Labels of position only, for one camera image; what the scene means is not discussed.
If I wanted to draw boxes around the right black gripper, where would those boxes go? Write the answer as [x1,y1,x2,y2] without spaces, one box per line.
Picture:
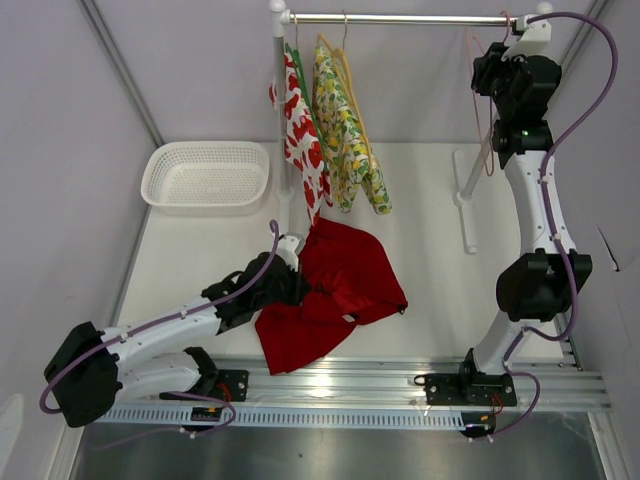
[470,43,532,119]

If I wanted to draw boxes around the red skirt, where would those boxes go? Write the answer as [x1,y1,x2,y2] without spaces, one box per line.
[255,218,408,375]

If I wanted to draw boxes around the pink wire hanger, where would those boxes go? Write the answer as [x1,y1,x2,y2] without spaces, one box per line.
[464,10,511,177]

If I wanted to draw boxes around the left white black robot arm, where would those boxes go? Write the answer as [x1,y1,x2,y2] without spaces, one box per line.
[40,251,309,428]

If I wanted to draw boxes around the yellow wooden hanger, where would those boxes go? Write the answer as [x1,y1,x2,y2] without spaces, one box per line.
[317,10,372,156]

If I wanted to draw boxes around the green hanger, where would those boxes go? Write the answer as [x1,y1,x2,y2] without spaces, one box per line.
[285,34,329,173]

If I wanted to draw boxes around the red flower print garment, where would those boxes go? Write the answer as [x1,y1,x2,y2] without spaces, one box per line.
[284,52,333,230]

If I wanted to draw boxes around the white plastic basket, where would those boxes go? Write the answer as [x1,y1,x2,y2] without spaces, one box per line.
[140,141,270,217]

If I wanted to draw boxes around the lemon print garment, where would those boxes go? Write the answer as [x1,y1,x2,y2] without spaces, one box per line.
[312,40,392,215]

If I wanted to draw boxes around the white metal clothes rack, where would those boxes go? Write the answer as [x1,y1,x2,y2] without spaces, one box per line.
[269,1,553,254]

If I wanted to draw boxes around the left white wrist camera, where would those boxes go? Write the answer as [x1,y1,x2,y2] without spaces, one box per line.
[276,233,305,271]

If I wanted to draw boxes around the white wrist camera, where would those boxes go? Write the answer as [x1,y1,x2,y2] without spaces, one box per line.
[276,233,305,271]
[501,14,551,62]

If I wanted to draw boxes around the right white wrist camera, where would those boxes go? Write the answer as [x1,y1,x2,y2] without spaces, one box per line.
[501,14,551,62]

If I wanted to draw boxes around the aluminium rail base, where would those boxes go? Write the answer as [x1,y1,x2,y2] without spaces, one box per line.
[117,354,612,411]

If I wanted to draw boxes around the white slotted cable duct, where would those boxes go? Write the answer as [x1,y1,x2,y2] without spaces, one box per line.
[98,404,466,431]

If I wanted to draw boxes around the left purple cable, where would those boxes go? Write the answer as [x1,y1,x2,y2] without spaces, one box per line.
[39,219,280,415]

